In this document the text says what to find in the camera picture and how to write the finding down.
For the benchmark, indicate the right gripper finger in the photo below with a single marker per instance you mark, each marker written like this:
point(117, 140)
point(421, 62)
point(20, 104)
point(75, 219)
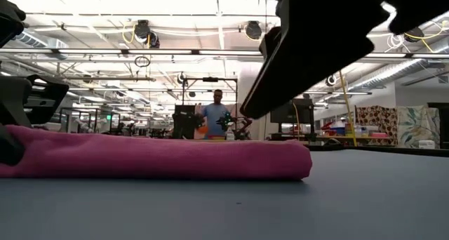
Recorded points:
point(270, 41)
point(315, 40)

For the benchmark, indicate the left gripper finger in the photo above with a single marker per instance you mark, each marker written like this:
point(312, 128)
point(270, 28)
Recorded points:
point(59, 91)
point(8, 147)

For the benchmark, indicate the pink towel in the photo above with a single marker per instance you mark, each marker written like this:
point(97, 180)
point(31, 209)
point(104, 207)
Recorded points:
point(158, 156)

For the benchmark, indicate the black background robot arm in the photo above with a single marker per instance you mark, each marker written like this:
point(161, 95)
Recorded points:
point(224, 120)

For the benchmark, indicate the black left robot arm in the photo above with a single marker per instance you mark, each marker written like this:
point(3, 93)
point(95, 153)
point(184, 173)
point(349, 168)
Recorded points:
point(8, 19)

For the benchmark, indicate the white pillar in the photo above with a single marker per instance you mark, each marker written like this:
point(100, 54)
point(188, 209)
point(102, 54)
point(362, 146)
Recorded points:
point(245, 75)

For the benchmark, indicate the black computer monitor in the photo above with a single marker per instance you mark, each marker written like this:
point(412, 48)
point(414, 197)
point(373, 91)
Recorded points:
point(294, 113)

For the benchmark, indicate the beige cloth backdrop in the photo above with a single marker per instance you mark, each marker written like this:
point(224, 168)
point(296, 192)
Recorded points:
point(234, 110)

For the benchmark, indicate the blue storage bin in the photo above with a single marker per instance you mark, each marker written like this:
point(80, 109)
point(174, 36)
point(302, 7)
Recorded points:
point(338, 131)

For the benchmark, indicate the person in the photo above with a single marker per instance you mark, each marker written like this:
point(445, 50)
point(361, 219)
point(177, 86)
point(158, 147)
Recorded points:
point(214, 119)

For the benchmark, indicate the brown circle-patterned cloth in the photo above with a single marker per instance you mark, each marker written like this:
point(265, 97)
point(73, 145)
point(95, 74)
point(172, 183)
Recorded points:
point(377, 119)

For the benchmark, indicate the white plastic bottle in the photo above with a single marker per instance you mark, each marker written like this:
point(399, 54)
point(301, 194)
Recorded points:
point(230, 134)

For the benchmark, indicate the long ceiling light bar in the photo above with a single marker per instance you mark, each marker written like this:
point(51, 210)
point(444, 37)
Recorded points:
point(158, 52)

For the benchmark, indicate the orange round object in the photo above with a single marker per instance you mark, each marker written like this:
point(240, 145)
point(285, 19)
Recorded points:
point(202, 130)

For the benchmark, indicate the pink flat box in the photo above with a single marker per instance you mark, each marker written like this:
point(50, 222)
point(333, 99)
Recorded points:
point(380, 135)

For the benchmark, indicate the black square panel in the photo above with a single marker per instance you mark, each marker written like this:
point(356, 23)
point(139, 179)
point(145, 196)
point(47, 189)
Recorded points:
point(184, 120)

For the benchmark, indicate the pale leaf-patterned cloth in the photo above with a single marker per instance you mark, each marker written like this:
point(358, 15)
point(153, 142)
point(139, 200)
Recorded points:
point(417, 124)

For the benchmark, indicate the black cabinet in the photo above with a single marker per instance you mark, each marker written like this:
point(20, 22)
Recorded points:
point(445, 124)

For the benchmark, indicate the white tub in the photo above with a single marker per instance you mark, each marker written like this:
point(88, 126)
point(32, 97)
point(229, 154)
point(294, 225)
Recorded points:
point(427, 144)

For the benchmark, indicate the black metal gantry frame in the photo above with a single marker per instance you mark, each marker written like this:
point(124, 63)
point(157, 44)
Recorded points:
point(209, 79)

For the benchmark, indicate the silver ventilation duct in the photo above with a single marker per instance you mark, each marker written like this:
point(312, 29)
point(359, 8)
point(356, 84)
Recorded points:
point(393, 71)

